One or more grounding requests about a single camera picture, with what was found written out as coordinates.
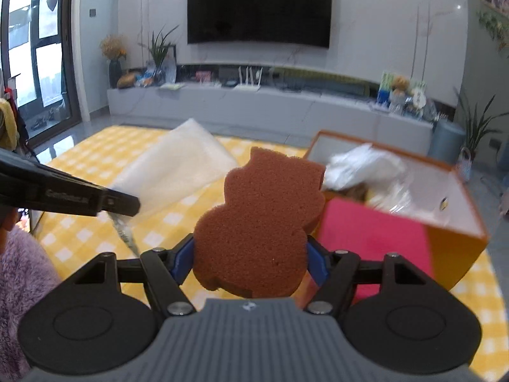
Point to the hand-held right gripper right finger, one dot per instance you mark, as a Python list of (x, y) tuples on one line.
[(318, 264)]

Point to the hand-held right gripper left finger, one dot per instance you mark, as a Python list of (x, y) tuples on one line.
[(185, 255)]

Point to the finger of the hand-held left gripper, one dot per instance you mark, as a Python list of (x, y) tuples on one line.
[(121, 205)]

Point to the clear plastic bag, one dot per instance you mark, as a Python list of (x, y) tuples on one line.
[(175, 167)]

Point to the brown sponge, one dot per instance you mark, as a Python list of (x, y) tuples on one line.
[(254, 223)]

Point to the white cloth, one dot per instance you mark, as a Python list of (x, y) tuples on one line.
[(366, 167)]

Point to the orange cardboard box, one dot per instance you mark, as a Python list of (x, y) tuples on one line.
[(453, 246)]

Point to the yellow checkered tablecloth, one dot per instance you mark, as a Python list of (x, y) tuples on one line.
[(91, 230)]

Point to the red box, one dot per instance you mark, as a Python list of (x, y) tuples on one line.
[(366, 230)]

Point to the glass balcony door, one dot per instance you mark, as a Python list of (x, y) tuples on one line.
[(39, 67)]

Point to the dark vase with dried flowers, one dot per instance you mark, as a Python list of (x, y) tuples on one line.
[(115, 67)]

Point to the green plant in glass vase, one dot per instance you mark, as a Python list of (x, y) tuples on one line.
[(161, 59)]

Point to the grey television cabinet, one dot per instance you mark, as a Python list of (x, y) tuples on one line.
[(278, 107)]

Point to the white router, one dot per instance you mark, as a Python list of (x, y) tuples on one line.
[(248, 81)]

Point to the olive green cushion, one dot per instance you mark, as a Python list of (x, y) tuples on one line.
[(318, 81)]

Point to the teddy bear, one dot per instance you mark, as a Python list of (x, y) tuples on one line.
[(399, 85)]

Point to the potted green plant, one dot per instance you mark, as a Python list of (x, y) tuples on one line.
[(477, 127)]

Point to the black television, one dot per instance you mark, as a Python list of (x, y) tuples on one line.
[(258, 6)]

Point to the pink photo frame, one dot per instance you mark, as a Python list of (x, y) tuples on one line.
[(203, 76)]

